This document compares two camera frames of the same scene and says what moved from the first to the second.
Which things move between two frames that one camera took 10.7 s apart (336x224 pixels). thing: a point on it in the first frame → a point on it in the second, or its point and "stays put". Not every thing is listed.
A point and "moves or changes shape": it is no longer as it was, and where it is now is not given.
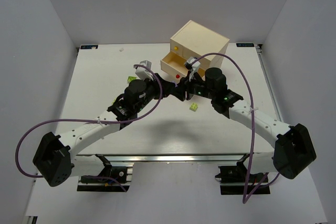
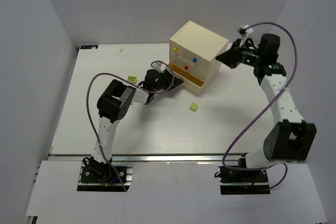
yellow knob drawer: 176,48 stays put
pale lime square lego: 193,106 stays put
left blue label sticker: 90,46 stays put
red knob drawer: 174,66 moves or changes shape
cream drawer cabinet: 194,40 stays put
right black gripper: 188,91 → 237,55
